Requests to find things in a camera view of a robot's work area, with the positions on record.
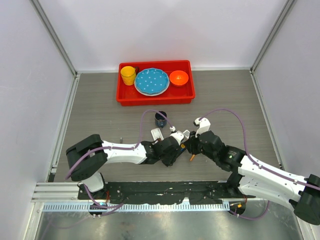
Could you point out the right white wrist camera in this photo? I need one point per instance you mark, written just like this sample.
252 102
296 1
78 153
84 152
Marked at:
203 125

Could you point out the blue polka dot plate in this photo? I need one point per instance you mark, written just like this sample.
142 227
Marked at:
151 82

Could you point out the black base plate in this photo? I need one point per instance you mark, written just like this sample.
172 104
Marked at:
167 192

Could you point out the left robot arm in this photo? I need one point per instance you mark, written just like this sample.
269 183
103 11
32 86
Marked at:
86 157

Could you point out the yellow ribbed cup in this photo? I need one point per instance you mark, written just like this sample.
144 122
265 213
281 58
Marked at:
129 74

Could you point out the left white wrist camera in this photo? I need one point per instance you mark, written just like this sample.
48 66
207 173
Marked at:
176 134

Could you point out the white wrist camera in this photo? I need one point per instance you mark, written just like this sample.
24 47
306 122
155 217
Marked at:
203 125
176 134

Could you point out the slim white remote control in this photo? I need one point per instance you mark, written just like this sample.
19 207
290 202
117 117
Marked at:
186 135

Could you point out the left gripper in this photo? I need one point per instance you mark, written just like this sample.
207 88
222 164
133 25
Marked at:
170 161

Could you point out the slotted cable duct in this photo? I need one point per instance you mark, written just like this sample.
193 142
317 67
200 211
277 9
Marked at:
185 206

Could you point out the orange bowl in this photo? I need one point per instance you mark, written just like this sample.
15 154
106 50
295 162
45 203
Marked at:
178 78

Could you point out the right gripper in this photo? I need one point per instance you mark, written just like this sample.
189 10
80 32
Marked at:
190 143

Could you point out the dark blue round cup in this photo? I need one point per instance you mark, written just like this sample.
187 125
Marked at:
160 119

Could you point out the red plastic tray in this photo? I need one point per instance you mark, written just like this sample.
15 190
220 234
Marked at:
129 96

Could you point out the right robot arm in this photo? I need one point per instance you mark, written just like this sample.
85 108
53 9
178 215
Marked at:
253 177

